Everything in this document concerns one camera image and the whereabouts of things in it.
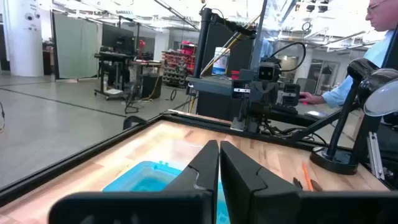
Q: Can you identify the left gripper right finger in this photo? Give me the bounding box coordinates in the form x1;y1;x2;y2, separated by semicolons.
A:
220;141;398;224

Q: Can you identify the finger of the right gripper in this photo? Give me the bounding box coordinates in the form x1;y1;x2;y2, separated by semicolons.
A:
231;79;264;104
264;82;301;106

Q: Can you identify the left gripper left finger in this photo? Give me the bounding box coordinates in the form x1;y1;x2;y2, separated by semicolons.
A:
48;139;220;224

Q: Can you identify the blue plastic box lid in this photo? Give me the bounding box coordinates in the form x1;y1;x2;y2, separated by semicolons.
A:
102;160;231;224

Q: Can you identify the orange pencil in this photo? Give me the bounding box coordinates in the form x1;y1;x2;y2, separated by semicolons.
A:
300;161;314;192

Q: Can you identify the black box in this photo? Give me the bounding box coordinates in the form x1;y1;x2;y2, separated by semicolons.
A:
141;73;163;100

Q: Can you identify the person's hand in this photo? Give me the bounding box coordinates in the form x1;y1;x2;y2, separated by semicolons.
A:
298;91;326;106

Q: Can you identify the white and blue container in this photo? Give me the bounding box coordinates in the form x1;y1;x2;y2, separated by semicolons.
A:
212;46;231;76

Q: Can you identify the black pole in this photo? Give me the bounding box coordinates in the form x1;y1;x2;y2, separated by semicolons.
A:
192;7;214;79

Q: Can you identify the red bin shelf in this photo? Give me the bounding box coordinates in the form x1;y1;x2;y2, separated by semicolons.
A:
161;40;197;90

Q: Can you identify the black desk lamp head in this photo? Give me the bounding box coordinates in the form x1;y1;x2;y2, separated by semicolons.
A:
309;57;398;175

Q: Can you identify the person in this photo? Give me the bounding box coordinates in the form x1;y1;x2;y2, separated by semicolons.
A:
322;0;398;110

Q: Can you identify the black equipment cart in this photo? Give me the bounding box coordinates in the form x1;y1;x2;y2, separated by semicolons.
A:
94;51;163;101

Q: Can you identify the black monitor on cart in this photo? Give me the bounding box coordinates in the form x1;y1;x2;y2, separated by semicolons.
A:
101;23;136;56

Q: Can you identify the green partition screen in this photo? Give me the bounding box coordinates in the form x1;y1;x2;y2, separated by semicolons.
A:
51;11;103;81

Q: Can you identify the white pillar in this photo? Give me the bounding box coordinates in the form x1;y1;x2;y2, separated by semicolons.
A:
1;0;44;78

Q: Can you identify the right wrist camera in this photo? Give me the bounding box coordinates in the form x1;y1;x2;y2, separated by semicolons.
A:
257;61;281;83

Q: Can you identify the black frame clamp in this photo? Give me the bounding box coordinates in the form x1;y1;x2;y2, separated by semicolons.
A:
123;115;149;131

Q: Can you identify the silver metal bracket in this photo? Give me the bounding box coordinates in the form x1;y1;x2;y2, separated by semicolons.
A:
366;131;386;181

